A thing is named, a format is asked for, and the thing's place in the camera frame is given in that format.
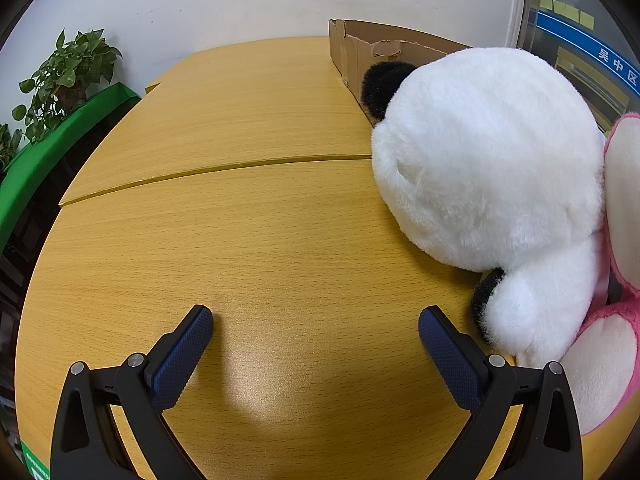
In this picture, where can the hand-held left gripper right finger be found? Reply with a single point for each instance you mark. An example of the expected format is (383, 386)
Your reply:
(450, 360)

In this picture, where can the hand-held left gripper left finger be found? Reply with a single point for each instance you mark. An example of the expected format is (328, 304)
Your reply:
(180, 360)

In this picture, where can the pink plush toy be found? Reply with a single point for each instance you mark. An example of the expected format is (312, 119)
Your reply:
(600, 360)

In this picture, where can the white panda plush toy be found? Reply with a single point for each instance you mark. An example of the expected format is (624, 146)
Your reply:
(490, 160)

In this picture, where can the brown cardboard box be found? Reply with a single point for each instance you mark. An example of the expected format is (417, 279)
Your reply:
(350, 55)

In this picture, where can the small potted green plant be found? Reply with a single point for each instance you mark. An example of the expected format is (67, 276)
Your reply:
(7, 147)

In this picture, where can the large potted green plant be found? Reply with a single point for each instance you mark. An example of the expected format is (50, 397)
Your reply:
(65, 75)

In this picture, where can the yellow framed glass panel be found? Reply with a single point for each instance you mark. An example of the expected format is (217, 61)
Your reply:
(590, 85)

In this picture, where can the blue door sign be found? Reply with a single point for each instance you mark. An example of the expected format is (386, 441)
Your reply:
(585, 45)

